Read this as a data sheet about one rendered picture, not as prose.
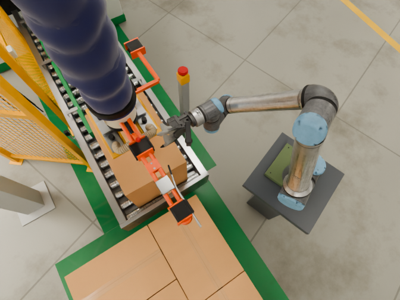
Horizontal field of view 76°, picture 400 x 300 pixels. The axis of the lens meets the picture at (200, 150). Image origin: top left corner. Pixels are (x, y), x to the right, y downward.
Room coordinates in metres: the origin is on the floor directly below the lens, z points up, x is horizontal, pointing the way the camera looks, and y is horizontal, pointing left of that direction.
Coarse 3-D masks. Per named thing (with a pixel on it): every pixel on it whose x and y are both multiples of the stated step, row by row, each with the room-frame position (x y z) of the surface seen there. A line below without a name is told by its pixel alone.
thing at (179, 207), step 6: (174, 204) 0.19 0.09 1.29; (180, 204) 0.19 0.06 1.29; (168, 210) 0.16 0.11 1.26; (174, 210) 0.16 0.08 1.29; (180, 210) 0.16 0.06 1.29; (186, 210) 0.17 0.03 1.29; (174, 216) 0.14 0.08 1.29; (180, 216) 0.14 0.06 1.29; (186, 216) 0.14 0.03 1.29; (192, 216) 0.15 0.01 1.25; (180, 222) 0.12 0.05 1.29
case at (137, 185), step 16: (144, 96) 0.93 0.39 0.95; (160, 128) 0.71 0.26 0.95; (160, 144) 0.60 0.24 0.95; (112, 160) 0.47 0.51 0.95; (128, 160) 0.48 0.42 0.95; (160, 160) 0.50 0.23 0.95; (176, 160) 0.51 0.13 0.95; (128, 176) 0.38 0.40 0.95; (144, 176) 0.39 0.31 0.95; (160, 176) 0.40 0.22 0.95; (176, 176) 0.46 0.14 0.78; (128, 192) 0.29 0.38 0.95; (144, 192) 0.32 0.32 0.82; (160, 192) 0.37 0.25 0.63
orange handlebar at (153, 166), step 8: (144, 64) 0.93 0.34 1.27; (152, 72) 0.87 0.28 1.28; (152, 80) 0.82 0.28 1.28; (144, 88) 0.77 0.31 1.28; (128, 120) 0.57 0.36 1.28; (136, 128) 0.54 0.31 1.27; (128, 136) 0.49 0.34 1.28; (144, 160) 0.38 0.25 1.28; (152, 160) 0.38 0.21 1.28; (152, 168) 0.34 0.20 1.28; (160, 168) 0.34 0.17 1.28; (152, 176) 0.30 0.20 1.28; (176, 192) 0.24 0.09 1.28; (168, 200) 0.20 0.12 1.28; (184, 224) 0.11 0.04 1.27
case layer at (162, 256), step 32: (160, 224) 0.17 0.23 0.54; (192, 224) 0.19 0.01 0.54; (128, 256) -0.05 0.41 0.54; (160, 256) -0.03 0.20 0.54; (192, 256) -0.01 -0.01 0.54; (224, 256) 0.00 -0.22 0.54; (96, 288) -0.25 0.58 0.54; (128, 288) -0.23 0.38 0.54; (160, 288) -0.22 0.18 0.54; (192, 288) -0.20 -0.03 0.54; (224, 288) -0.19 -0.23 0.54
